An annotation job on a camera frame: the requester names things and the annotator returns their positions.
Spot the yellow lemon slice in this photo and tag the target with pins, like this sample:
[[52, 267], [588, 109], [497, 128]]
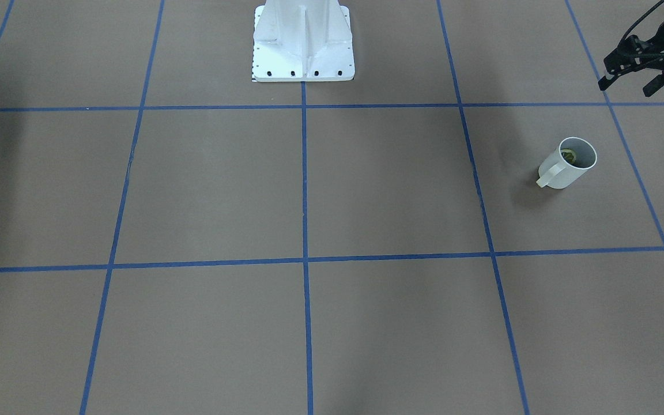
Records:
[[569, 156]]

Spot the white ceramic mug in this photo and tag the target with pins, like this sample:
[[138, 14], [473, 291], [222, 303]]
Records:
[[553, 172]]

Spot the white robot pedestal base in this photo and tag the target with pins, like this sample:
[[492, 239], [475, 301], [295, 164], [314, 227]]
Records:
[[302, 41]]

